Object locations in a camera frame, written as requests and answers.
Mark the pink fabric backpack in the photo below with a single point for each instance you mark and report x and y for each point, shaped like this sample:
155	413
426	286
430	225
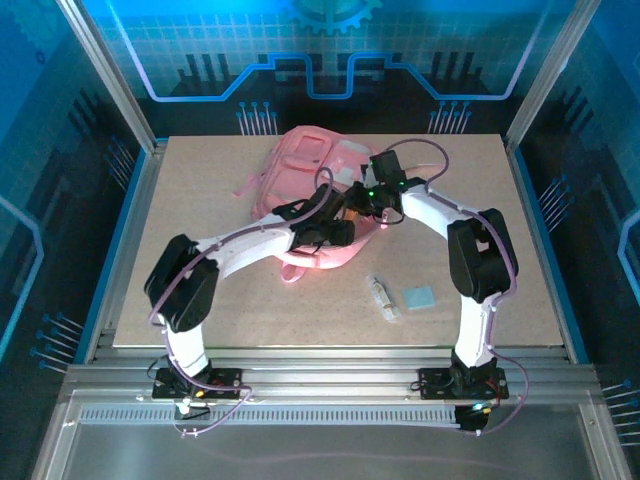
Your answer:
300	165

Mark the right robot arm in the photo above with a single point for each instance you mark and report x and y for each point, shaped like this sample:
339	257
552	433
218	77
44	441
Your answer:
430	210

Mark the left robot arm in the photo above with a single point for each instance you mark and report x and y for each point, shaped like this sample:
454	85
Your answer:
240	245

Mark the clear plastic stationery packet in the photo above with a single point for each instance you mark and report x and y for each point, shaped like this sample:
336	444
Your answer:
385	299

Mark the light blue sticky note pad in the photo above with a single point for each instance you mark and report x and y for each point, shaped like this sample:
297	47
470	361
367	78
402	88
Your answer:
420	298

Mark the blue table edge strip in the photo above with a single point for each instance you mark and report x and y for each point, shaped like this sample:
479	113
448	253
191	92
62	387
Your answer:
545	240
107	260

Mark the grey metal lower panel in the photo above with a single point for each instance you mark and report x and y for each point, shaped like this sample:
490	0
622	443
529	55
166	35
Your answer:
325	455

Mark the aluminium front rail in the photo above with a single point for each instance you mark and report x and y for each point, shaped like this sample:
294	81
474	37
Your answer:
330	365

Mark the blue printed back enclosure panel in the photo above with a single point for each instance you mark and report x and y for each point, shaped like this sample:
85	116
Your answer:
320	45

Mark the blue printed enclosure panel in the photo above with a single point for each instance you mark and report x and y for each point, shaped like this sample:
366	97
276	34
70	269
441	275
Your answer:
605	175
320	45
45	150

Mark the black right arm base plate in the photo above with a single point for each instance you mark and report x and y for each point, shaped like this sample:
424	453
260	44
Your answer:
435	382

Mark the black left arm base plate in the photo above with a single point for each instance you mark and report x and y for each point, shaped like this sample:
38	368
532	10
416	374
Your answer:
225	382

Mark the aluminium frame post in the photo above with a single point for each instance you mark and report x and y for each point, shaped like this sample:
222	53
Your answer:
112	80
550	75

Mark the blue printed right enclosure panel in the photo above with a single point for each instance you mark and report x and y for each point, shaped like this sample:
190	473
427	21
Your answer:
605	175

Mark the blue printed left enclosure panel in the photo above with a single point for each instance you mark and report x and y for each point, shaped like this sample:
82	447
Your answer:
45	150

